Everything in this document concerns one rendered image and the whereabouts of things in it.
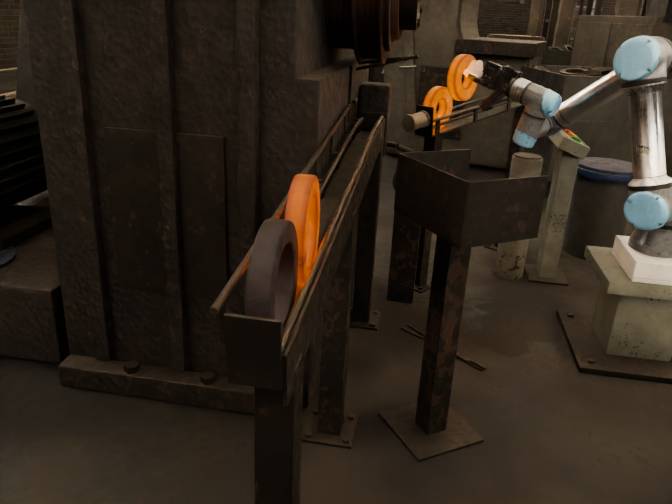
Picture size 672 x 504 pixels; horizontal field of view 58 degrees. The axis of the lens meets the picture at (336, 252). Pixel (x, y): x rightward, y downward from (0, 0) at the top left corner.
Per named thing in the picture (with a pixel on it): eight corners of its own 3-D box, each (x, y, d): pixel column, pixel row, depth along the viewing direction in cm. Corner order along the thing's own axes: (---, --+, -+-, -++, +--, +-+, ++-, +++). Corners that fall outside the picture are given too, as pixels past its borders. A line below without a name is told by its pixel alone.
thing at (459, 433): (429, 477, 142) (468, 182, 116) (375, 413, 164) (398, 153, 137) (497, 455, 151) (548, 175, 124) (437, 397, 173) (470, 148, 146)
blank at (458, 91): (447, 56, 201) (455, 56, 199) (472, 51, 211) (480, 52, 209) (445, 103, 207) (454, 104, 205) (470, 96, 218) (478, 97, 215)
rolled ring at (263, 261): (299, 199, 87) (276, 197, 88) (267, 258, 71) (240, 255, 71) (298, 306, 96) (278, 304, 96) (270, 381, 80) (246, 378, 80)
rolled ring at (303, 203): (312, 294, 107) (294, 292, 107) (323, 195, 111) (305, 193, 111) (299, 275, 89) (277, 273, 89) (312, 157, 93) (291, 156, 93)
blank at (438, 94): (428, 137, 223) (435, 139, 221) (417, 104, 212) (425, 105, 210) (449, 110, 228) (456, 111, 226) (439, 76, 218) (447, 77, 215)
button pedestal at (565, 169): (529, 284, 250) (556, 136, 227) (522, 262, 272) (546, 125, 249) (569, 288, 248) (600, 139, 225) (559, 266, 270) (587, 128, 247)
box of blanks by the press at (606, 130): (541, 199, 371) (564, 69, 343) (495, 166, 448) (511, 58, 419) (696, 202, 382) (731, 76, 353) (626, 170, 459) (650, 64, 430)
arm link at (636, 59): (684, 222, 177) (673, 31, 167) (666, 233, 167) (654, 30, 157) (641, 223, 186) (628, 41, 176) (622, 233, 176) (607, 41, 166)
